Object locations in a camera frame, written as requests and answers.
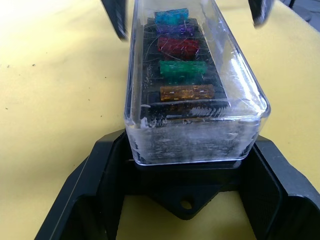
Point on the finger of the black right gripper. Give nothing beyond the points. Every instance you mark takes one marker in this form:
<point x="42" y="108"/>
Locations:
<point x="261" y="11"/>
<point x="117" y="17"/>

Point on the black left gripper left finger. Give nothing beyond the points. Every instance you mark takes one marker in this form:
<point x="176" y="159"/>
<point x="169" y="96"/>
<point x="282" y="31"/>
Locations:
<point x="85" y="190"/>

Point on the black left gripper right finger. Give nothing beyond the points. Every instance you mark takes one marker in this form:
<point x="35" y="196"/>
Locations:
<point x="280" y="190"/>

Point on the clear plastic fuse box cover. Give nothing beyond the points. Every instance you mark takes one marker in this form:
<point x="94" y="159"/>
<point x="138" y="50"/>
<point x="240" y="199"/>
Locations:
<point x="232" y="75"/>

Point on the blue blade fuse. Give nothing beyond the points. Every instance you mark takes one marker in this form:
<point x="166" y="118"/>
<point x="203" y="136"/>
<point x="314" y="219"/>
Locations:
<point x="170" y="17"/>

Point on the purple blade fuse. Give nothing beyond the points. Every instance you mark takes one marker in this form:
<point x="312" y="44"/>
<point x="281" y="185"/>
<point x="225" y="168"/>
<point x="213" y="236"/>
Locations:
<point x="175" y="29"/>

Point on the red blade fuse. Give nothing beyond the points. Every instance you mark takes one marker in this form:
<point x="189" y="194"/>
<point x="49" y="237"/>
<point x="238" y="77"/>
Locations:
<point x="178" y="45"/>

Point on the green blade fuse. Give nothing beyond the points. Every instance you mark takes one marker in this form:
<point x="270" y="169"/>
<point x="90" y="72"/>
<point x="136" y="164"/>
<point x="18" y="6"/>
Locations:
<point x="182" y="68"/>

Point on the black fuse box base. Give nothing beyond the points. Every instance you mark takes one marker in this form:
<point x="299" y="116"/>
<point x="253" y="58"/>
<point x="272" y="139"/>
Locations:
<point x="192" y="182"/>

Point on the amber blade fuse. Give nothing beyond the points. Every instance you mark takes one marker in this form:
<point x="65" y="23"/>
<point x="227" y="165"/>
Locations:
<point x="187" y="93"/>

